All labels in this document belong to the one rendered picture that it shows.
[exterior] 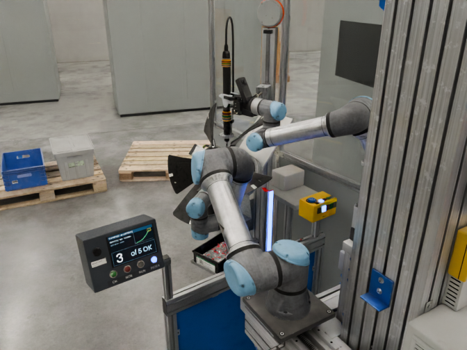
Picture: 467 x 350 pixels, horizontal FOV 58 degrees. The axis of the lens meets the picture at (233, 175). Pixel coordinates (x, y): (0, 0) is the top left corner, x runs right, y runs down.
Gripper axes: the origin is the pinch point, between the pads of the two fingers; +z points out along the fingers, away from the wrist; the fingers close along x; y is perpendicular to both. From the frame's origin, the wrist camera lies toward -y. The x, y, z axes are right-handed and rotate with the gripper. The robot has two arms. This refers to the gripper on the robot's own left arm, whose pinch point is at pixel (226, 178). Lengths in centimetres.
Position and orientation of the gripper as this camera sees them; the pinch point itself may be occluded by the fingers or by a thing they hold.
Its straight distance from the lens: 201.8
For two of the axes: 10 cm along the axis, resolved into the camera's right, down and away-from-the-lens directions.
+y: -9.4, -0.3, 3.3
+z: 3.2, -3.8, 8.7
